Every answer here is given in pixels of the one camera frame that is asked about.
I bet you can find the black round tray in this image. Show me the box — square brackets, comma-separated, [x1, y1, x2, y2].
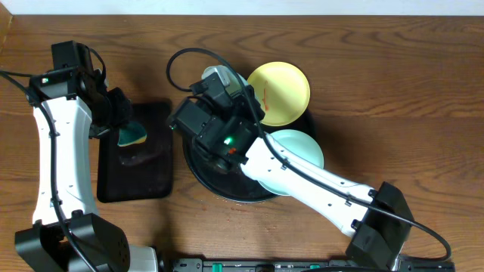
[182, 110, 317, 202]

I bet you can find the green yellow sponge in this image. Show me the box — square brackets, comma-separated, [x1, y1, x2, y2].
[117, 121, 147, 147]

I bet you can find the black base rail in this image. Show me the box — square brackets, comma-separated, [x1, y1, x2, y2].
[171, 258, 456, 272]

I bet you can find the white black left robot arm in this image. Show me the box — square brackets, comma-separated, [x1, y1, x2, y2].
[14, 65, 159, 271]

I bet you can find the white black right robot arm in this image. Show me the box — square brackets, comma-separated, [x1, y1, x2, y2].
[168, 99, 412, 270]

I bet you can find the black rectangular tray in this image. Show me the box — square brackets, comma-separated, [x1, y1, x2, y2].
[97, 100, 173, 203]

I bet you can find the mint green plate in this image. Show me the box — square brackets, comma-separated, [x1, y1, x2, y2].
[244, 129, 324, 199]
[201, 65, 260, 111]

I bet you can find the yellow plate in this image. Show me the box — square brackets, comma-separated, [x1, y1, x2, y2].
[247, 61, 311, 127]

